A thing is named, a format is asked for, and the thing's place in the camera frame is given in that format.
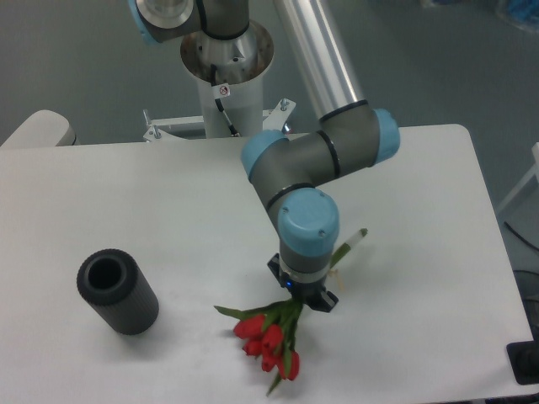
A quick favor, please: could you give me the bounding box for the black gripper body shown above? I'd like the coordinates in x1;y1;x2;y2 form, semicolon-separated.
268;253;329;298

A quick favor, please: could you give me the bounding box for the red tulip bouquet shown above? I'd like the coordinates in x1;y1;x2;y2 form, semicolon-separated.
213;227;369;396

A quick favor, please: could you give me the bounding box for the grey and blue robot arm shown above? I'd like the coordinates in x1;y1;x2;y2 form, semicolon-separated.
129;1;400;312

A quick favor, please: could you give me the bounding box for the dark grey ribbed vase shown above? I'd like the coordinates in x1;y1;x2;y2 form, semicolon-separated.
76;248;159;336

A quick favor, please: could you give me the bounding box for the black device at table edge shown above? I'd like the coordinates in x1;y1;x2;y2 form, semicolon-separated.
506;341;538;385

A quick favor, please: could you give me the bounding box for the white furniture leg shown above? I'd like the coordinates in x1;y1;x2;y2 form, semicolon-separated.
495;143;538;220

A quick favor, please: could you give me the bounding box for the white chair armrest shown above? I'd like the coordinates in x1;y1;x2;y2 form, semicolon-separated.
1;109;80;151

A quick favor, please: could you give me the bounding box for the blue plastic bag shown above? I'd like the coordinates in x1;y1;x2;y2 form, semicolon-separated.
495;0;538;33

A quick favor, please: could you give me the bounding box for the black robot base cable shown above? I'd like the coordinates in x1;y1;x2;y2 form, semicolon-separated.
209;63;242;138

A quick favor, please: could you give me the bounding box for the black floor cable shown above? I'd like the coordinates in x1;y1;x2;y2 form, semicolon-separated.
504;221;539;249

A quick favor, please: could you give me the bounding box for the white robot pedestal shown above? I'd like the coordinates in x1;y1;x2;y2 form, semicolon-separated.
143;20;296;142

